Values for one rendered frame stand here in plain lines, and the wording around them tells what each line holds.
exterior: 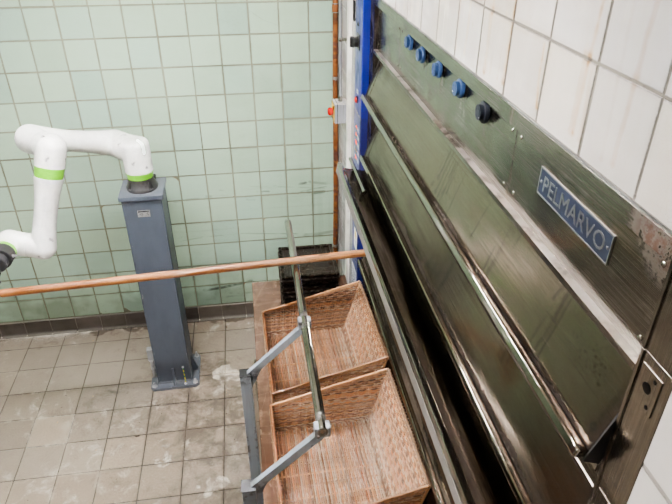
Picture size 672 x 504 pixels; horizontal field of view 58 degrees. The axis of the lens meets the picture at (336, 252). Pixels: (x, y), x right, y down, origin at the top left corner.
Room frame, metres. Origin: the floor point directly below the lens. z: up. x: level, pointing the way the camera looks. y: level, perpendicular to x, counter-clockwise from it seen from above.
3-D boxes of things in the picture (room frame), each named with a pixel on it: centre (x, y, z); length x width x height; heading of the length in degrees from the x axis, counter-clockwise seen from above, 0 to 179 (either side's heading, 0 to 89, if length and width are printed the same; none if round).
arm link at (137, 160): (2.65, 0.94, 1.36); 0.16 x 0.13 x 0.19; 52
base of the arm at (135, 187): (2.70, 0.94, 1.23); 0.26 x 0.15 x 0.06; 9
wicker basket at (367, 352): (2.05, 0.07, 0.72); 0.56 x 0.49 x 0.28; 10
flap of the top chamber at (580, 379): (1.51, -0.28, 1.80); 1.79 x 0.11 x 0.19; 8
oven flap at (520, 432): (1.51, -0.28, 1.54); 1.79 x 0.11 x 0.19; 8
